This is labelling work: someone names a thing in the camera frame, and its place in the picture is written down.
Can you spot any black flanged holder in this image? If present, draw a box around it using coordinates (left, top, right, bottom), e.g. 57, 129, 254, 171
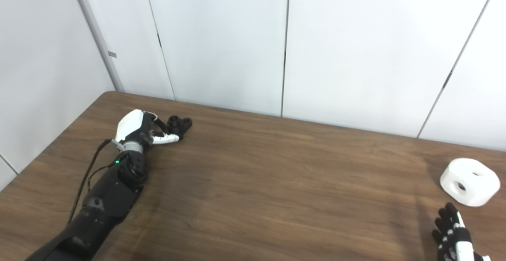
166, 115, 193, 141

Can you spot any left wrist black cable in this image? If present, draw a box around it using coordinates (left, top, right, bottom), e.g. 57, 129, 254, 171
67, 138, 119, 225

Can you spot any gray wall corner post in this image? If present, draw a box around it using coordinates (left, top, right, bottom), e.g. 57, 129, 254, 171
68, 0, 125, 93

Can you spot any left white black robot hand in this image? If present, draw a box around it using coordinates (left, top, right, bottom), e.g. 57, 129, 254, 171
115, 109, 184, 146

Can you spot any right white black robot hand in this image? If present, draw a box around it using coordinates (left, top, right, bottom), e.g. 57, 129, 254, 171
432, 202, 492, 261

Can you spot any round white piece with holes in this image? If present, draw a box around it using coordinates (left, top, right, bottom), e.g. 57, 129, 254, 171
440, 158, 500, 207

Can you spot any thin black wire left arm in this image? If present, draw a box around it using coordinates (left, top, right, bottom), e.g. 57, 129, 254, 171
88, 165, 119, 192

